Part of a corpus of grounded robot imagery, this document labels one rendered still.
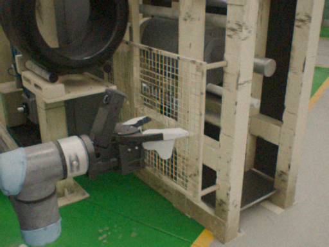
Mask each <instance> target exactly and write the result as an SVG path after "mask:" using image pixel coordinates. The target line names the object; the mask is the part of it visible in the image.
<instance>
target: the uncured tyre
mask: <svg viewBox="0 0 329 247"><path fill-rule="evenodd" d="M36 2H37V0H0V23H1V26H2V28H3V32H4V34H5V35H6V37H7V39H8V40H9V42H10V44H11V45H12V46H13V47H14V48H15V49H16V50H17V51H18V52H19V53H20V54H21V55H22V56H23V57H25V58H26V59H28V60H30V61H32V62H33V63H35V64H37V65H39V66H41V67H43V68H45V69H46V70H48V71H53V72H55V73H61V74H67V75H72V74H79V73H85V72H87V71H91V70H94V69H96V68H98V67H99V66H101V65H102V64H103V63H104V62H107V60H109V59H110V58H111V57H112V56H113V55H114V53H115V51H116V50H117V49H118V48H119V46H120V44H121V42H122V40H123V38H124V35H125V32H126V30H127V26H128V21H129V0H89V18H88V21H87V26H86V27H85V29H84V31H83V32H82V33H81V35H80V36H79V37H78V38H77V39H76V40H75V41H73V42H72V43H70V44H67V45H65V46H63V47H59V48H51V47H50V46H49V45H48V44H47V43H46V41H45V40H44V38H42V35H41V34H40V31H39V28H38V26H37V22H36V18H35V11H36Z"/></svg>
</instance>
